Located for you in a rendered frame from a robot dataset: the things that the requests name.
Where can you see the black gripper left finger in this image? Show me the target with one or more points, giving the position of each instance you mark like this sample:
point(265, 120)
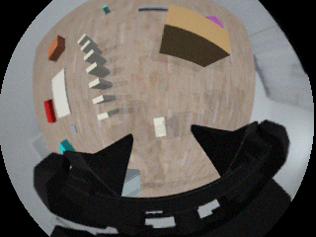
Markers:
point(108, 165)

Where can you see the small purple block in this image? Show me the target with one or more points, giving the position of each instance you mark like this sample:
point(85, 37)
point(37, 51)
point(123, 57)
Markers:
point(215, 21)

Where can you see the red box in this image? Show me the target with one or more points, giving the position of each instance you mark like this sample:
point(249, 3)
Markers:
point(49, 111)

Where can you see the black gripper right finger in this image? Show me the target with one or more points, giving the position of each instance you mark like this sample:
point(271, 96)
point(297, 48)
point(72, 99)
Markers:
point(222, 145)

